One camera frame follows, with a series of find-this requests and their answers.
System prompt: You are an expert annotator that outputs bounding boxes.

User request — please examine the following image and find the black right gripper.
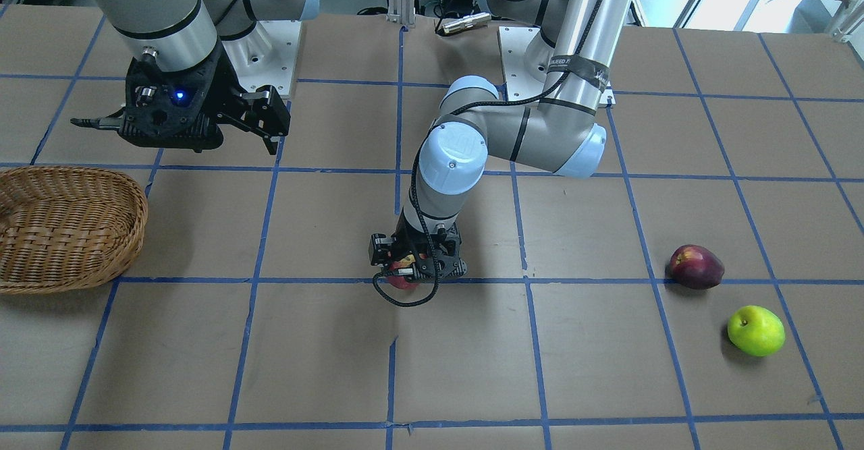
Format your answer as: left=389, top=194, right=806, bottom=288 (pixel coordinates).
left=70, top=44, right=290, bottom=155

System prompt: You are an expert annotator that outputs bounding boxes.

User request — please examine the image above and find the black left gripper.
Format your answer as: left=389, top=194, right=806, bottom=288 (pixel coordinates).
left=369, top=223, right=467, bottom=283

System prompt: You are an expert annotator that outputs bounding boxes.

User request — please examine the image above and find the red yellow apple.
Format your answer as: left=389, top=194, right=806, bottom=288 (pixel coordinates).
left=385, top=254, right=419, bottom=290

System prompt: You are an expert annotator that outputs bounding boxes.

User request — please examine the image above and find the dark red apple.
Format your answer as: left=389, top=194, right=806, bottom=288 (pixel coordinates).
left=668, top=244, right=725, bottom=289

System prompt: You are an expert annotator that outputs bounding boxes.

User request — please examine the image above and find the green apple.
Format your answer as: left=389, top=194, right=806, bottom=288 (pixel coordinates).
left=726, top=305, right=786, bottom=357

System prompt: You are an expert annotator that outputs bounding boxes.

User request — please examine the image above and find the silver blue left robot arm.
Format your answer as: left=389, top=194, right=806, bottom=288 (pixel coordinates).
left=369, top=0, right=630, bottom=289

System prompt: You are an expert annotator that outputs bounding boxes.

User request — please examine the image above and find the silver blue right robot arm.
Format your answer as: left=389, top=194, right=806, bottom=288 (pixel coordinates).
left=71, top=0, right=320, bottom=154

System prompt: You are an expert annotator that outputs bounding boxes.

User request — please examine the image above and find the woven wicker basket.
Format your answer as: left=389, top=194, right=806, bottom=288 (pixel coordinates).
left=1, top=166, right=149, bottom=294

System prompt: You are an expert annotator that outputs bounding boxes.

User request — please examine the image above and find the silver metal clamp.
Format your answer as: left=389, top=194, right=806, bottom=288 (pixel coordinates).
left=435, top=11, right=493, bottom=37

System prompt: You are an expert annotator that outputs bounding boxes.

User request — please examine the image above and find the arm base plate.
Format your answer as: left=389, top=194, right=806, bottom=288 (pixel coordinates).
left=222, top=20, right=303, bottom=100
left=499, top=26, right=553, bottom=101

